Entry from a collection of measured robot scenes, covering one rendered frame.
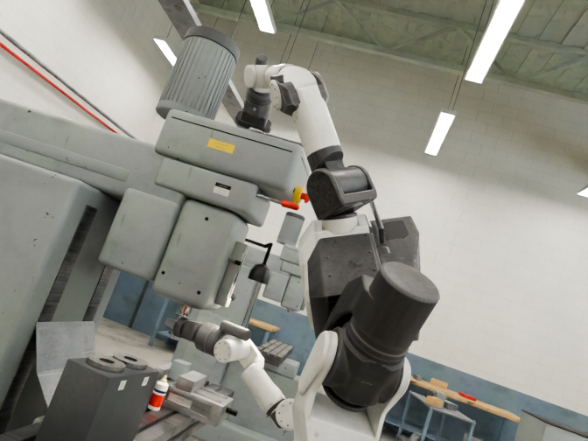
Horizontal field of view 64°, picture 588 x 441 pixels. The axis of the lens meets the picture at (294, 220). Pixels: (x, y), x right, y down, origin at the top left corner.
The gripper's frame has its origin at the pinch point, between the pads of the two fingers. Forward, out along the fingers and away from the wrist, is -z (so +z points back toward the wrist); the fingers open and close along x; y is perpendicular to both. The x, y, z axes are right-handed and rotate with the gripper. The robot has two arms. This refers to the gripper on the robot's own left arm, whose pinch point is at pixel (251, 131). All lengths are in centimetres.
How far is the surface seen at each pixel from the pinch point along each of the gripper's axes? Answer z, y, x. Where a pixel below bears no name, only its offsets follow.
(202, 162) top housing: 0.2, -21.1, -9.8
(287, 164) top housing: 9.2, -18.1, 15.6
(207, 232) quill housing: -10.5, -38.2, -0.6
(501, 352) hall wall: -503, 265, 423
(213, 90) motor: 5.2, 7.1, -17.0
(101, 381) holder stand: 1, -92, -7
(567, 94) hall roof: -217, 531, 356
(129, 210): -14.7, -37.3, -26.4
